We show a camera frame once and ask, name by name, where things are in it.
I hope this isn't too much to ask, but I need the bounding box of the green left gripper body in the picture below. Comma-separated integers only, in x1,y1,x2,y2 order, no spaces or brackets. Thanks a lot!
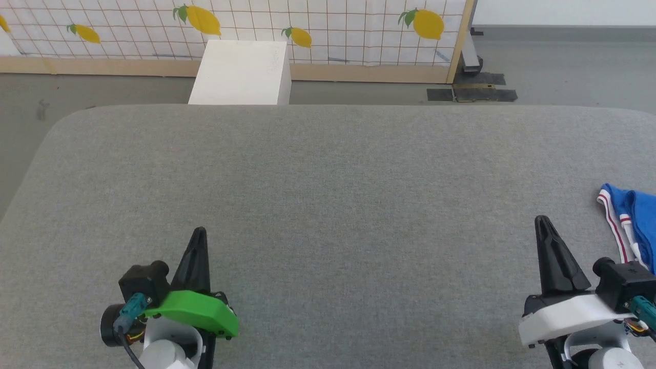
99,290,239,346

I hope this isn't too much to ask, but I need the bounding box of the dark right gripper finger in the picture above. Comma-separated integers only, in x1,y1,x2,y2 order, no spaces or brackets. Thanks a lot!
543,215,591,294
535,216,562,297

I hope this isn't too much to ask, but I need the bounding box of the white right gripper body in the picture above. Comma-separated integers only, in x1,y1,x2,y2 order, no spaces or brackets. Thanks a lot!
518,292,634,349

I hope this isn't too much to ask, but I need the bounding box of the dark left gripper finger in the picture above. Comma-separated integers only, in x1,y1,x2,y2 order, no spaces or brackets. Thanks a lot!
193,227,212,293
170,227,199,292

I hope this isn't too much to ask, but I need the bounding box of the blue shirt with white print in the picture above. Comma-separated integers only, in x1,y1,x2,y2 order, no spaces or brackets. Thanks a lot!
597,183,656,275

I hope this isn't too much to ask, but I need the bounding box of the grey fabric sofa cushion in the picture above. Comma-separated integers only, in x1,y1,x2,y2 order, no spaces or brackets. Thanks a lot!
0,104,656,369

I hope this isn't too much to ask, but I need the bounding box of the white rectangular box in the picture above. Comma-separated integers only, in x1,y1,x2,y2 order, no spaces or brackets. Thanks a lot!
188,40,292,106

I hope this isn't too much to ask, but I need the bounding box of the grey metal stand leg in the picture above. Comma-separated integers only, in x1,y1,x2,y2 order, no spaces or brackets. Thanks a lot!
461,25,483,73

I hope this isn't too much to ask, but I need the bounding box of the lemon print partition panel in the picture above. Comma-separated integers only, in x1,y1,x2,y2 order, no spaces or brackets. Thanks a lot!
0,0,475,85

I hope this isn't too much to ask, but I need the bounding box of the black left camera cable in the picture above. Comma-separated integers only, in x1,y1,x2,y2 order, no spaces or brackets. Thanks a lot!
113,293,153,369

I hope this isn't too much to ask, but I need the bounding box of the dark floor base plate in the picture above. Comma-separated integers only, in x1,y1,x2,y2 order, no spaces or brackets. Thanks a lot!
452,72,518,103

